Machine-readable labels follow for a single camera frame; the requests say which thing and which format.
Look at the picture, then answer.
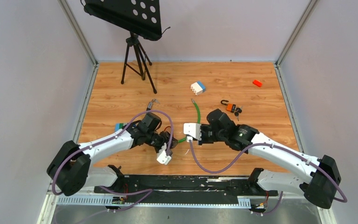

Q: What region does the orange padlock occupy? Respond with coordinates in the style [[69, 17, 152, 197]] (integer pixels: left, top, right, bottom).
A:
[[220, 100, 237, 113]]

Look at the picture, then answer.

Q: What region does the green cable lock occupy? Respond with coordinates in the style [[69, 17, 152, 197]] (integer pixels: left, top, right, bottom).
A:
[[146, 98, 201, 143]]

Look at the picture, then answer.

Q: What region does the black-headed key bunch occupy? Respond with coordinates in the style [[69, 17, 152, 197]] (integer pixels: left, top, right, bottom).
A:
[[234, 106, 242, 121]]

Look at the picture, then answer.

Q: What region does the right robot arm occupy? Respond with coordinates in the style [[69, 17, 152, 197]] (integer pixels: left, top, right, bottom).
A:
[[184, 109, 348, 209]]

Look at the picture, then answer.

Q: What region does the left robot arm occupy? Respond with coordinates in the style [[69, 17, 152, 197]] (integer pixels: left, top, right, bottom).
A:
[[47, 110, 178, 196]]

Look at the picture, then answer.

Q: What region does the blue green striped block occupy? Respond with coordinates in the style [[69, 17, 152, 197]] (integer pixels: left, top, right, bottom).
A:
[[114, 123, 127, 132]]

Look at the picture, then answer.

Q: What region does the white and blue toy brick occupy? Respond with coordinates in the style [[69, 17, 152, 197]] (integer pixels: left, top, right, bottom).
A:
[[190, 81, 206, 96]]

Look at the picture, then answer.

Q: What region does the small red brick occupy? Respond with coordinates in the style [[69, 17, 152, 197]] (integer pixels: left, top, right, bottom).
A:
[[252, 80, 262, 87]]

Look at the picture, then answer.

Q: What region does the black tripod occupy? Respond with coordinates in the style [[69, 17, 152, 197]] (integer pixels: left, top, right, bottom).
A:
[[120, 32, 158, 94]]

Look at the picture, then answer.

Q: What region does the black perforated stand tray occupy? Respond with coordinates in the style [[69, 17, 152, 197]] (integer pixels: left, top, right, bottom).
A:
[[83, 0, 164, 41]]

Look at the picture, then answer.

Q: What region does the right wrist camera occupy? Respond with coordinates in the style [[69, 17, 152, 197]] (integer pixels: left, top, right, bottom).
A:
[[183, 123, 201, 142]]

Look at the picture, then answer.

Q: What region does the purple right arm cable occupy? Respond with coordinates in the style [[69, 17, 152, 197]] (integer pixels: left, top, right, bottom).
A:
[[189, 139, 348, 216]]

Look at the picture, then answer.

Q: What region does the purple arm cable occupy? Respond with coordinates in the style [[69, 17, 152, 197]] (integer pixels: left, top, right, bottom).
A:
[[51, 110, 175, 214], [189, 139, 348, 216]]

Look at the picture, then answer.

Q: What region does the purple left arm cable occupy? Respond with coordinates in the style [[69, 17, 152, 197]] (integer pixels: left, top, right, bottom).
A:
[[51, 110, 175, 214]]

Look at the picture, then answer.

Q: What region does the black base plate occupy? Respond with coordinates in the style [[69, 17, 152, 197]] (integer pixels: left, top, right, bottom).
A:
[[109, 175, 279, 203]]

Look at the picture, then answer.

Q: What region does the white slotted cable duct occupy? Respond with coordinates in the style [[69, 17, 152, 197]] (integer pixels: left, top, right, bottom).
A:
[[56, 196, 251, 209]]

